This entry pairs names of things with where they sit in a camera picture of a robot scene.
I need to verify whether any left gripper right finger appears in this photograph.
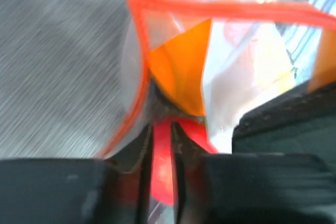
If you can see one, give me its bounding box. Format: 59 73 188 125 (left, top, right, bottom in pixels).
171 122 210 223

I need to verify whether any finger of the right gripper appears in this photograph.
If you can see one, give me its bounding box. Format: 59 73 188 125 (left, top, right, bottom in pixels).
232 81 335 153

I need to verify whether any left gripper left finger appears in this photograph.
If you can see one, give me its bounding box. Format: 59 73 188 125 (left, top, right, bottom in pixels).
104 124 153 223

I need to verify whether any red fake chili pepper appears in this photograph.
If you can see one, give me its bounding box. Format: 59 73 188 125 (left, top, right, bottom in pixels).
151 119 218 206

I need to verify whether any clear zip bag orange seal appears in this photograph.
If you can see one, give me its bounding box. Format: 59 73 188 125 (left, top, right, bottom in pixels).
101 0 336 224

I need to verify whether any orange fake fruit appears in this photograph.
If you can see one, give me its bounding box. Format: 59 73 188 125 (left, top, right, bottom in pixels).
148 19 212 116

